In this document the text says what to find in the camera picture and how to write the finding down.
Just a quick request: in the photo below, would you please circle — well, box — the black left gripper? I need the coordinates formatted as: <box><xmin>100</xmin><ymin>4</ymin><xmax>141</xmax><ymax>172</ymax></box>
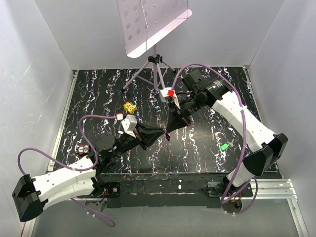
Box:
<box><xmin>111</xmin><ymin>120</ymin><xmax>164</xmax><ymax>158</ymax></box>

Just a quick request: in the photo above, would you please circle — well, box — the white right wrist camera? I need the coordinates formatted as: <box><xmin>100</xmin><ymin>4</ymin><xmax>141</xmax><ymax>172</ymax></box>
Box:
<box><xmin>159</xmin><ymin>87</ymin><xmax>178</xmax><ymax>103</ymax></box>

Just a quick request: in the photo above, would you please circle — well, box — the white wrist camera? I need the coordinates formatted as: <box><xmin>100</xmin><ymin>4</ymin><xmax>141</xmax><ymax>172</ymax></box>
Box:
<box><xmin>159</xmin><ymin>87</ymin><xmax>178</xmax><ymax>103</ymax></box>
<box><xmin>121</xmin><ymin>115</ymin><xmax>137</xmax><ymax>136</ymax></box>

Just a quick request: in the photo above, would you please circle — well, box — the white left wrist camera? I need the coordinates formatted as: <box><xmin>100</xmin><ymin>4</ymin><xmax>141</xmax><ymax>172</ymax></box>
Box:
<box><xmin>121</xmin><ymin>115</ymin><xmax>137</xmax><ymax>136</ymax></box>

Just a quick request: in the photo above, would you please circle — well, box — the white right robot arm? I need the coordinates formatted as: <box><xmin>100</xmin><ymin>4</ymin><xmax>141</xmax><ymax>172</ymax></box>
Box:
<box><xmin>159</xmin><ymin>70</ymin><xmax>288</xmax><ymax>196</ymax></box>

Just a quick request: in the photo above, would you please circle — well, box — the yellow owl number block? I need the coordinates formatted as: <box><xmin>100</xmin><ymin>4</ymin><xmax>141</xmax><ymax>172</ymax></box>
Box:
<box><xmin>123</xmin><ymin>102</ymin><xmax>138</xmax><ymax>115</ymax></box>

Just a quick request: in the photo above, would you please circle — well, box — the black tag key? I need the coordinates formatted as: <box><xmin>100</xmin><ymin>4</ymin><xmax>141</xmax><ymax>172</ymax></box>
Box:
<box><xmin>165</xmin><ymin>133</ymin><xmax>171</xmax><ymax>141</ymax></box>

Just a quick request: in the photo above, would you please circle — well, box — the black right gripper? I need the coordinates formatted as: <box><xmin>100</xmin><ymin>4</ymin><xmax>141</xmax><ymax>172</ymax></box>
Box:
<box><xmin>165</xmin><ymin>92</ymin><xmax>206</xmax><ymax>133</ymax></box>

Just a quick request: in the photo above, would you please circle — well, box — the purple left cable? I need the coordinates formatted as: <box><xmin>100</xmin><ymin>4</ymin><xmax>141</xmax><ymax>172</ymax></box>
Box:
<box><xmin>17</xmin><ymin>113</ymin><xmax>124</xmax><ymax>227</ymax></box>

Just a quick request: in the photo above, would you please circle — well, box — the purple cable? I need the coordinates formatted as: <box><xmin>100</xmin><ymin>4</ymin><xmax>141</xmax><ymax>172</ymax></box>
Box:
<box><xmin>170</xmin><ymin>63</ymin><xmax>259</xmax><ymax>215</ymax></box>
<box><xmin>17</xmin><ymin>113</ymin><xmax>124</xmax><ymax>227</ymax></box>

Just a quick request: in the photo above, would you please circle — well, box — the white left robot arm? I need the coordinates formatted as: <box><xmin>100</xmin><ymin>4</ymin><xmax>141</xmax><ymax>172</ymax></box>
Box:
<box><xmin>12</xmin><ymin>123</ymin><xmax>164</xmax><ymax>222</ymax></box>

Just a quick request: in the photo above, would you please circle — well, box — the lilac music stand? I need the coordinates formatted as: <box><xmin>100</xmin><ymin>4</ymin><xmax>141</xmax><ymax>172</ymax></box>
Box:
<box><xmin>117</xmin><ymin>0</ymin><xmax>192</xmax><ymax>90</ymax></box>

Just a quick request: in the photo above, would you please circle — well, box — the red owl number block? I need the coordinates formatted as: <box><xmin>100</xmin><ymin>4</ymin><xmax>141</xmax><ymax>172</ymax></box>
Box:
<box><xmin>76</xmin><ymin>144</ymin><xmax>90</xmax><ymax>156</ymax></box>

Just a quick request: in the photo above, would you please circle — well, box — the green tag key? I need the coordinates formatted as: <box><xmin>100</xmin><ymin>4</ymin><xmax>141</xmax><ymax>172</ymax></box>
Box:
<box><xmin>220</xmin><ymin>139</ymin><xmax>234</xmax><ymax>151</ymax></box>

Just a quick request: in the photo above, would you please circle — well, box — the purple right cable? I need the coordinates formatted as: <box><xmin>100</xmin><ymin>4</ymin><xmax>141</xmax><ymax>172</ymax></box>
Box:
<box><xmin>170</xmin><ymin>63</ymin><xmax>259</xmax><ymax>215</ymax></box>

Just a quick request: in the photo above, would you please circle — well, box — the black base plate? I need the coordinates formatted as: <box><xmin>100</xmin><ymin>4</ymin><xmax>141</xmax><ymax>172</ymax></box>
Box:
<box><xmin>93</xmin><ymin>172</ymin><xmax>254</xmax><ymax>209</ymax></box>

